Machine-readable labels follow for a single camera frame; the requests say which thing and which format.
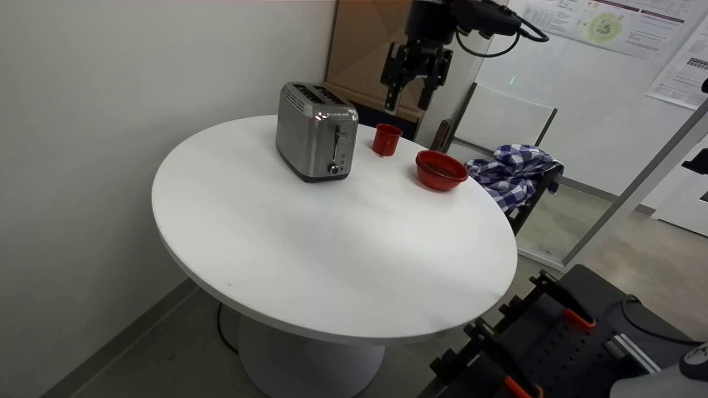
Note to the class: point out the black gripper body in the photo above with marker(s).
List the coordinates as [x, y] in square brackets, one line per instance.
[422, 45]

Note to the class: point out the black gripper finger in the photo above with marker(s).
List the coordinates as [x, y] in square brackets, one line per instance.
[434, 73]
[394, 70]

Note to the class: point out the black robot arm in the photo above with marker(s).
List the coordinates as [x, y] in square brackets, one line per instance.
[443, 14]

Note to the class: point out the brown wooden board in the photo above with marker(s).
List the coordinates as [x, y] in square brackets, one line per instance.
[361, 45]

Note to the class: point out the red cup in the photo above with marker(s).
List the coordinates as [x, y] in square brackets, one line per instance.
[385, 142]

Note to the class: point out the red bowl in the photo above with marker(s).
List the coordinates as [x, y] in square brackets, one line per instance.
[440, 170]

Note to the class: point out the silver metal toaster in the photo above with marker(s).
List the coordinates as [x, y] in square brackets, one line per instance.
[310, 139]

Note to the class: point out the blue white checkered cloth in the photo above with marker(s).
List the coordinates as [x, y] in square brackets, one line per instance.
[512, 173]

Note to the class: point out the grey metal pole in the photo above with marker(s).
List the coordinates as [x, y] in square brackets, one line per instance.
[632, 189]

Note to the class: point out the orange workbench clamp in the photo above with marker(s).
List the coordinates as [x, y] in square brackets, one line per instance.
[579, 320]
[521, 388]

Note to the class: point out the black folding workbench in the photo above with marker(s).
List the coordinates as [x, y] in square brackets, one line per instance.
[560, 355]

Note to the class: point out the grey device with black knob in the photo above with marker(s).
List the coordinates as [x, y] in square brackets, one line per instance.
[663, 378]

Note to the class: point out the chair with dark frame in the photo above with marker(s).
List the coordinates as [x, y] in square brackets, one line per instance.
[500, 118]

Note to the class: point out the large white wall poster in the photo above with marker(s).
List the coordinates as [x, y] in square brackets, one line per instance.
[632, 24]

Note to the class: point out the small white wall poster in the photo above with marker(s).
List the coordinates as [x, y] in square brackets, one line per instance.
[681, 79]

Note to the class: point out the white table pedestal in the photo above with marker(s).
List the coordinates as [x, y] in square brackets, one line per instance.
[310, 362]

